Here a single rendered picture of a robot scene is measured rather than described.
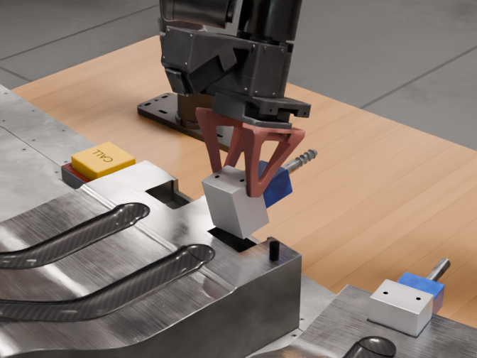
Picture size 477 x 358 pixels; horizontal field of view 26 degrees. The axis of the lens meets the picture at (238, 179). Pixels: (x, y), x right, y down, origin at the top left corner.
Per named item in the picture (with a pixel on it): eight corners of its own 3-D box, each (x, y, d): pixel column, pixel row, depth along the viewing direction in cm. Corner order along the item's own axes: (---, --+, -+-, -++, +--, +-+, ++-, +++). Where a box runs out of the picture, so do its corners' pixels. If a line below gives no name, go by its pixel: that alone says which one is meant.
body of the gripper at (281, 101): (260, 119, 96) (275, 40, 95) (194, 98, 104) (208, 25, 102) (310, 123, 100) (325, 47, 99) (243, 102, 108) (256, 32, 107)
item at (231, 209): (304, 167, 112) (294, 123, 110) (336, 179, 109) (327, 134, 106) (212, 225, 106) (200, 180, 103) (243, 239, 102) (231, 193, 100)
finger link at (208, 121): (225, 196, 99) (243, 100, 98) (181, 177, 105) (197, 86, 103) (277, 197, 104) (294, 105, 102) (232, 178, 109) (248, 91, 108)
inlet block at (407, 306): (420, 276, 110) (424, 234, 107) (465, 291, 107) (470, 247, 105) (365, 342, 100) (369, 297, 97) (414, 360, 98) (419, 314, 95)
